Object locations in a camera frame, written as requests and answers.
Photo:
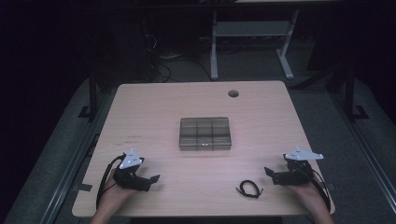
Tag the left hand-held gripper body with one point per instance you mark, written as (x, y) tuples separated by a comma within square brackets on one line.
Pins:
[(129, 161)]

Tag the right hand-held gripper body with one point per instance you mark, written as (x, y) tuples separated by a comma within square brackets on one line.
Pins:
[(295, 175)]

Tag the clear plastic compartment box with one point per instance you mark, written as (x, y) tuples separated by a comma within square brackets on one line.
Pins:
[(205, 133)]

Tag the person's right hand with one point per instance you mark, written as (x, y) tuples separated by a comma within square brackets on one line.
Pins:
[(306, 194)]

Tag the person's left hand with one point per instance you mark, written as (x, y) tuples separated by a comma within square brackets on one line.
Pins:
[(116, 194)]

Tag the dark tape piece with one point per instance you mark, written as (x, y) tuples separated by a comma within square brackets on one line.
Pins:
[(85, 187)]

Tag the black metal stand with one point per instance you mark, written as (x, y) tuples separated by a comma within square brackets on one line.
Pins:
[(350, 93), (92, 93)]

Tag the grey metal floor rail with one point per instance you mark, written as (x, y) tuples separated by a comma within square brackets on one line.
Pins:
[(367, 155), (67, 174)]

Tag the white metal desk frame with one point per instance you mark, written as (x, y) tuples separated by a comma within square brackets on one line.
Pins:
[(253, 28)]

